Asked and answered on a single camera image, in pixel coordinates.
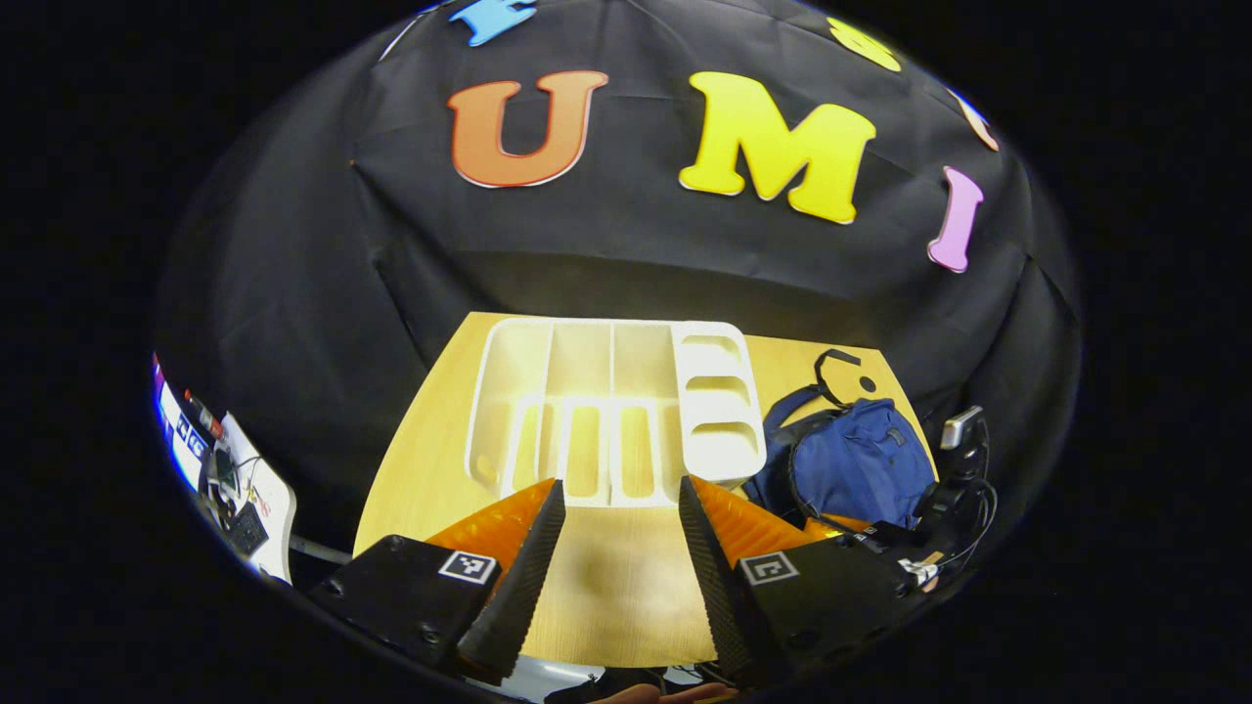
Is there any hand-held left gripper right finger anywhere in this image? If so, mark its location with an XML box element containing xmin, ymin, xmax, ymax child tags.
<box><xmin>677</xmin><ymin>475</ymin><xmax>925</xmax><ymax>687</ymax></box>

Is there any computer monitor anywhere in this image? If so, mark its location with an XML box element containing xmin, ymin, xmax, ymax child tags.
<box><xmin>152</xmin><ymin>354</ymin><xmax>226</xmax><ymax>490</ymax></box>

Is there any blue and black schoolbag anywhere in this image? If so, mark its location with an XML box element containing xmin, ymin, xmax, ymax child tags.
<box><xmin>741</xmin><ymin>347</ymin><xmax>940</xmax><ymax>537</ymax></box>

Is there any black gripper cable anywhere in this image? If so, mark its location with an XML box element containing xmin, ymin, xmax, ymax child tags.
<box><xmin>915</xmin><ymin>474</ymin><xmax>1001</xmax><ymax>578</ymax></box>

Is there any white plastic bookshelf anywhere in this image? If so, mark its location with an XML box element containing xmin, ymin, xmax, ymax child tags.
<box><xmin>465</xmin><ymin>316</ymin><xmax>770</xmax><ymax>511</ymax></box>

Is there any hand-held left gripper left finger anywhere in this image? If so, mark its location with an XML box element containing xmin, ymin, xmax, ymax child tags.
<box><xmin>311</xmin><ymin>477</ymin><xmax>568</xmax><ymax>687</ymax></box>

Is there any black keyboard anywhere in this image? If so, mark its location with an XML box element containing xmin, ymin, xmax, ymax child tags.
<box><xmin>227</xmin><ymin>501</ymin><xmax>271</xmax><ymax>558</ymax></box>

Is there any black backdrop cloth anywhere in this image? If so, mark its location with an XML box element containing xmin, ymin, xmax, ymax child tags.
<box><xmin>152</xmin><ymin>0</ymin><xmax>1085</xmax><ymax>549</ymax></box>

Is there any white side desk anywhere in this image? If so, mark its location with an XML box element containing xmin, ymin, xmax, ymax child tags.
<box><xmin>196</xmin><ymin>411</ymin><xmax>299</xmax><ymax>586</ymax></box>

